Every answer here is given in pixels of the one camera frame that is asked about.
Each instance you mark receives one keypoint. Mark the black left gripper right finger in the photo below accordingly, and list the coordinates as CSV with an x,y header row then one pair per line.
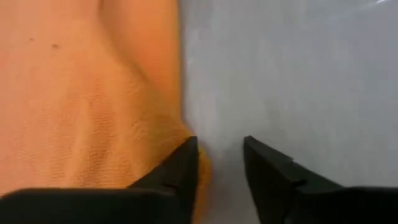
x,y
267,174

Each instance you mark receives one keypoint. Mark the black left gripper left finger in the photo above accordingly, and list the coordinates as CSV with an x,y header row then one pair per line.
x,y
183,174

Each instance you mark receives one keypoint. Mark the orange towel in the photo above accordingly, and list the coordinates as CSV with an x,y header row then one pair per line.
x,y
87,99

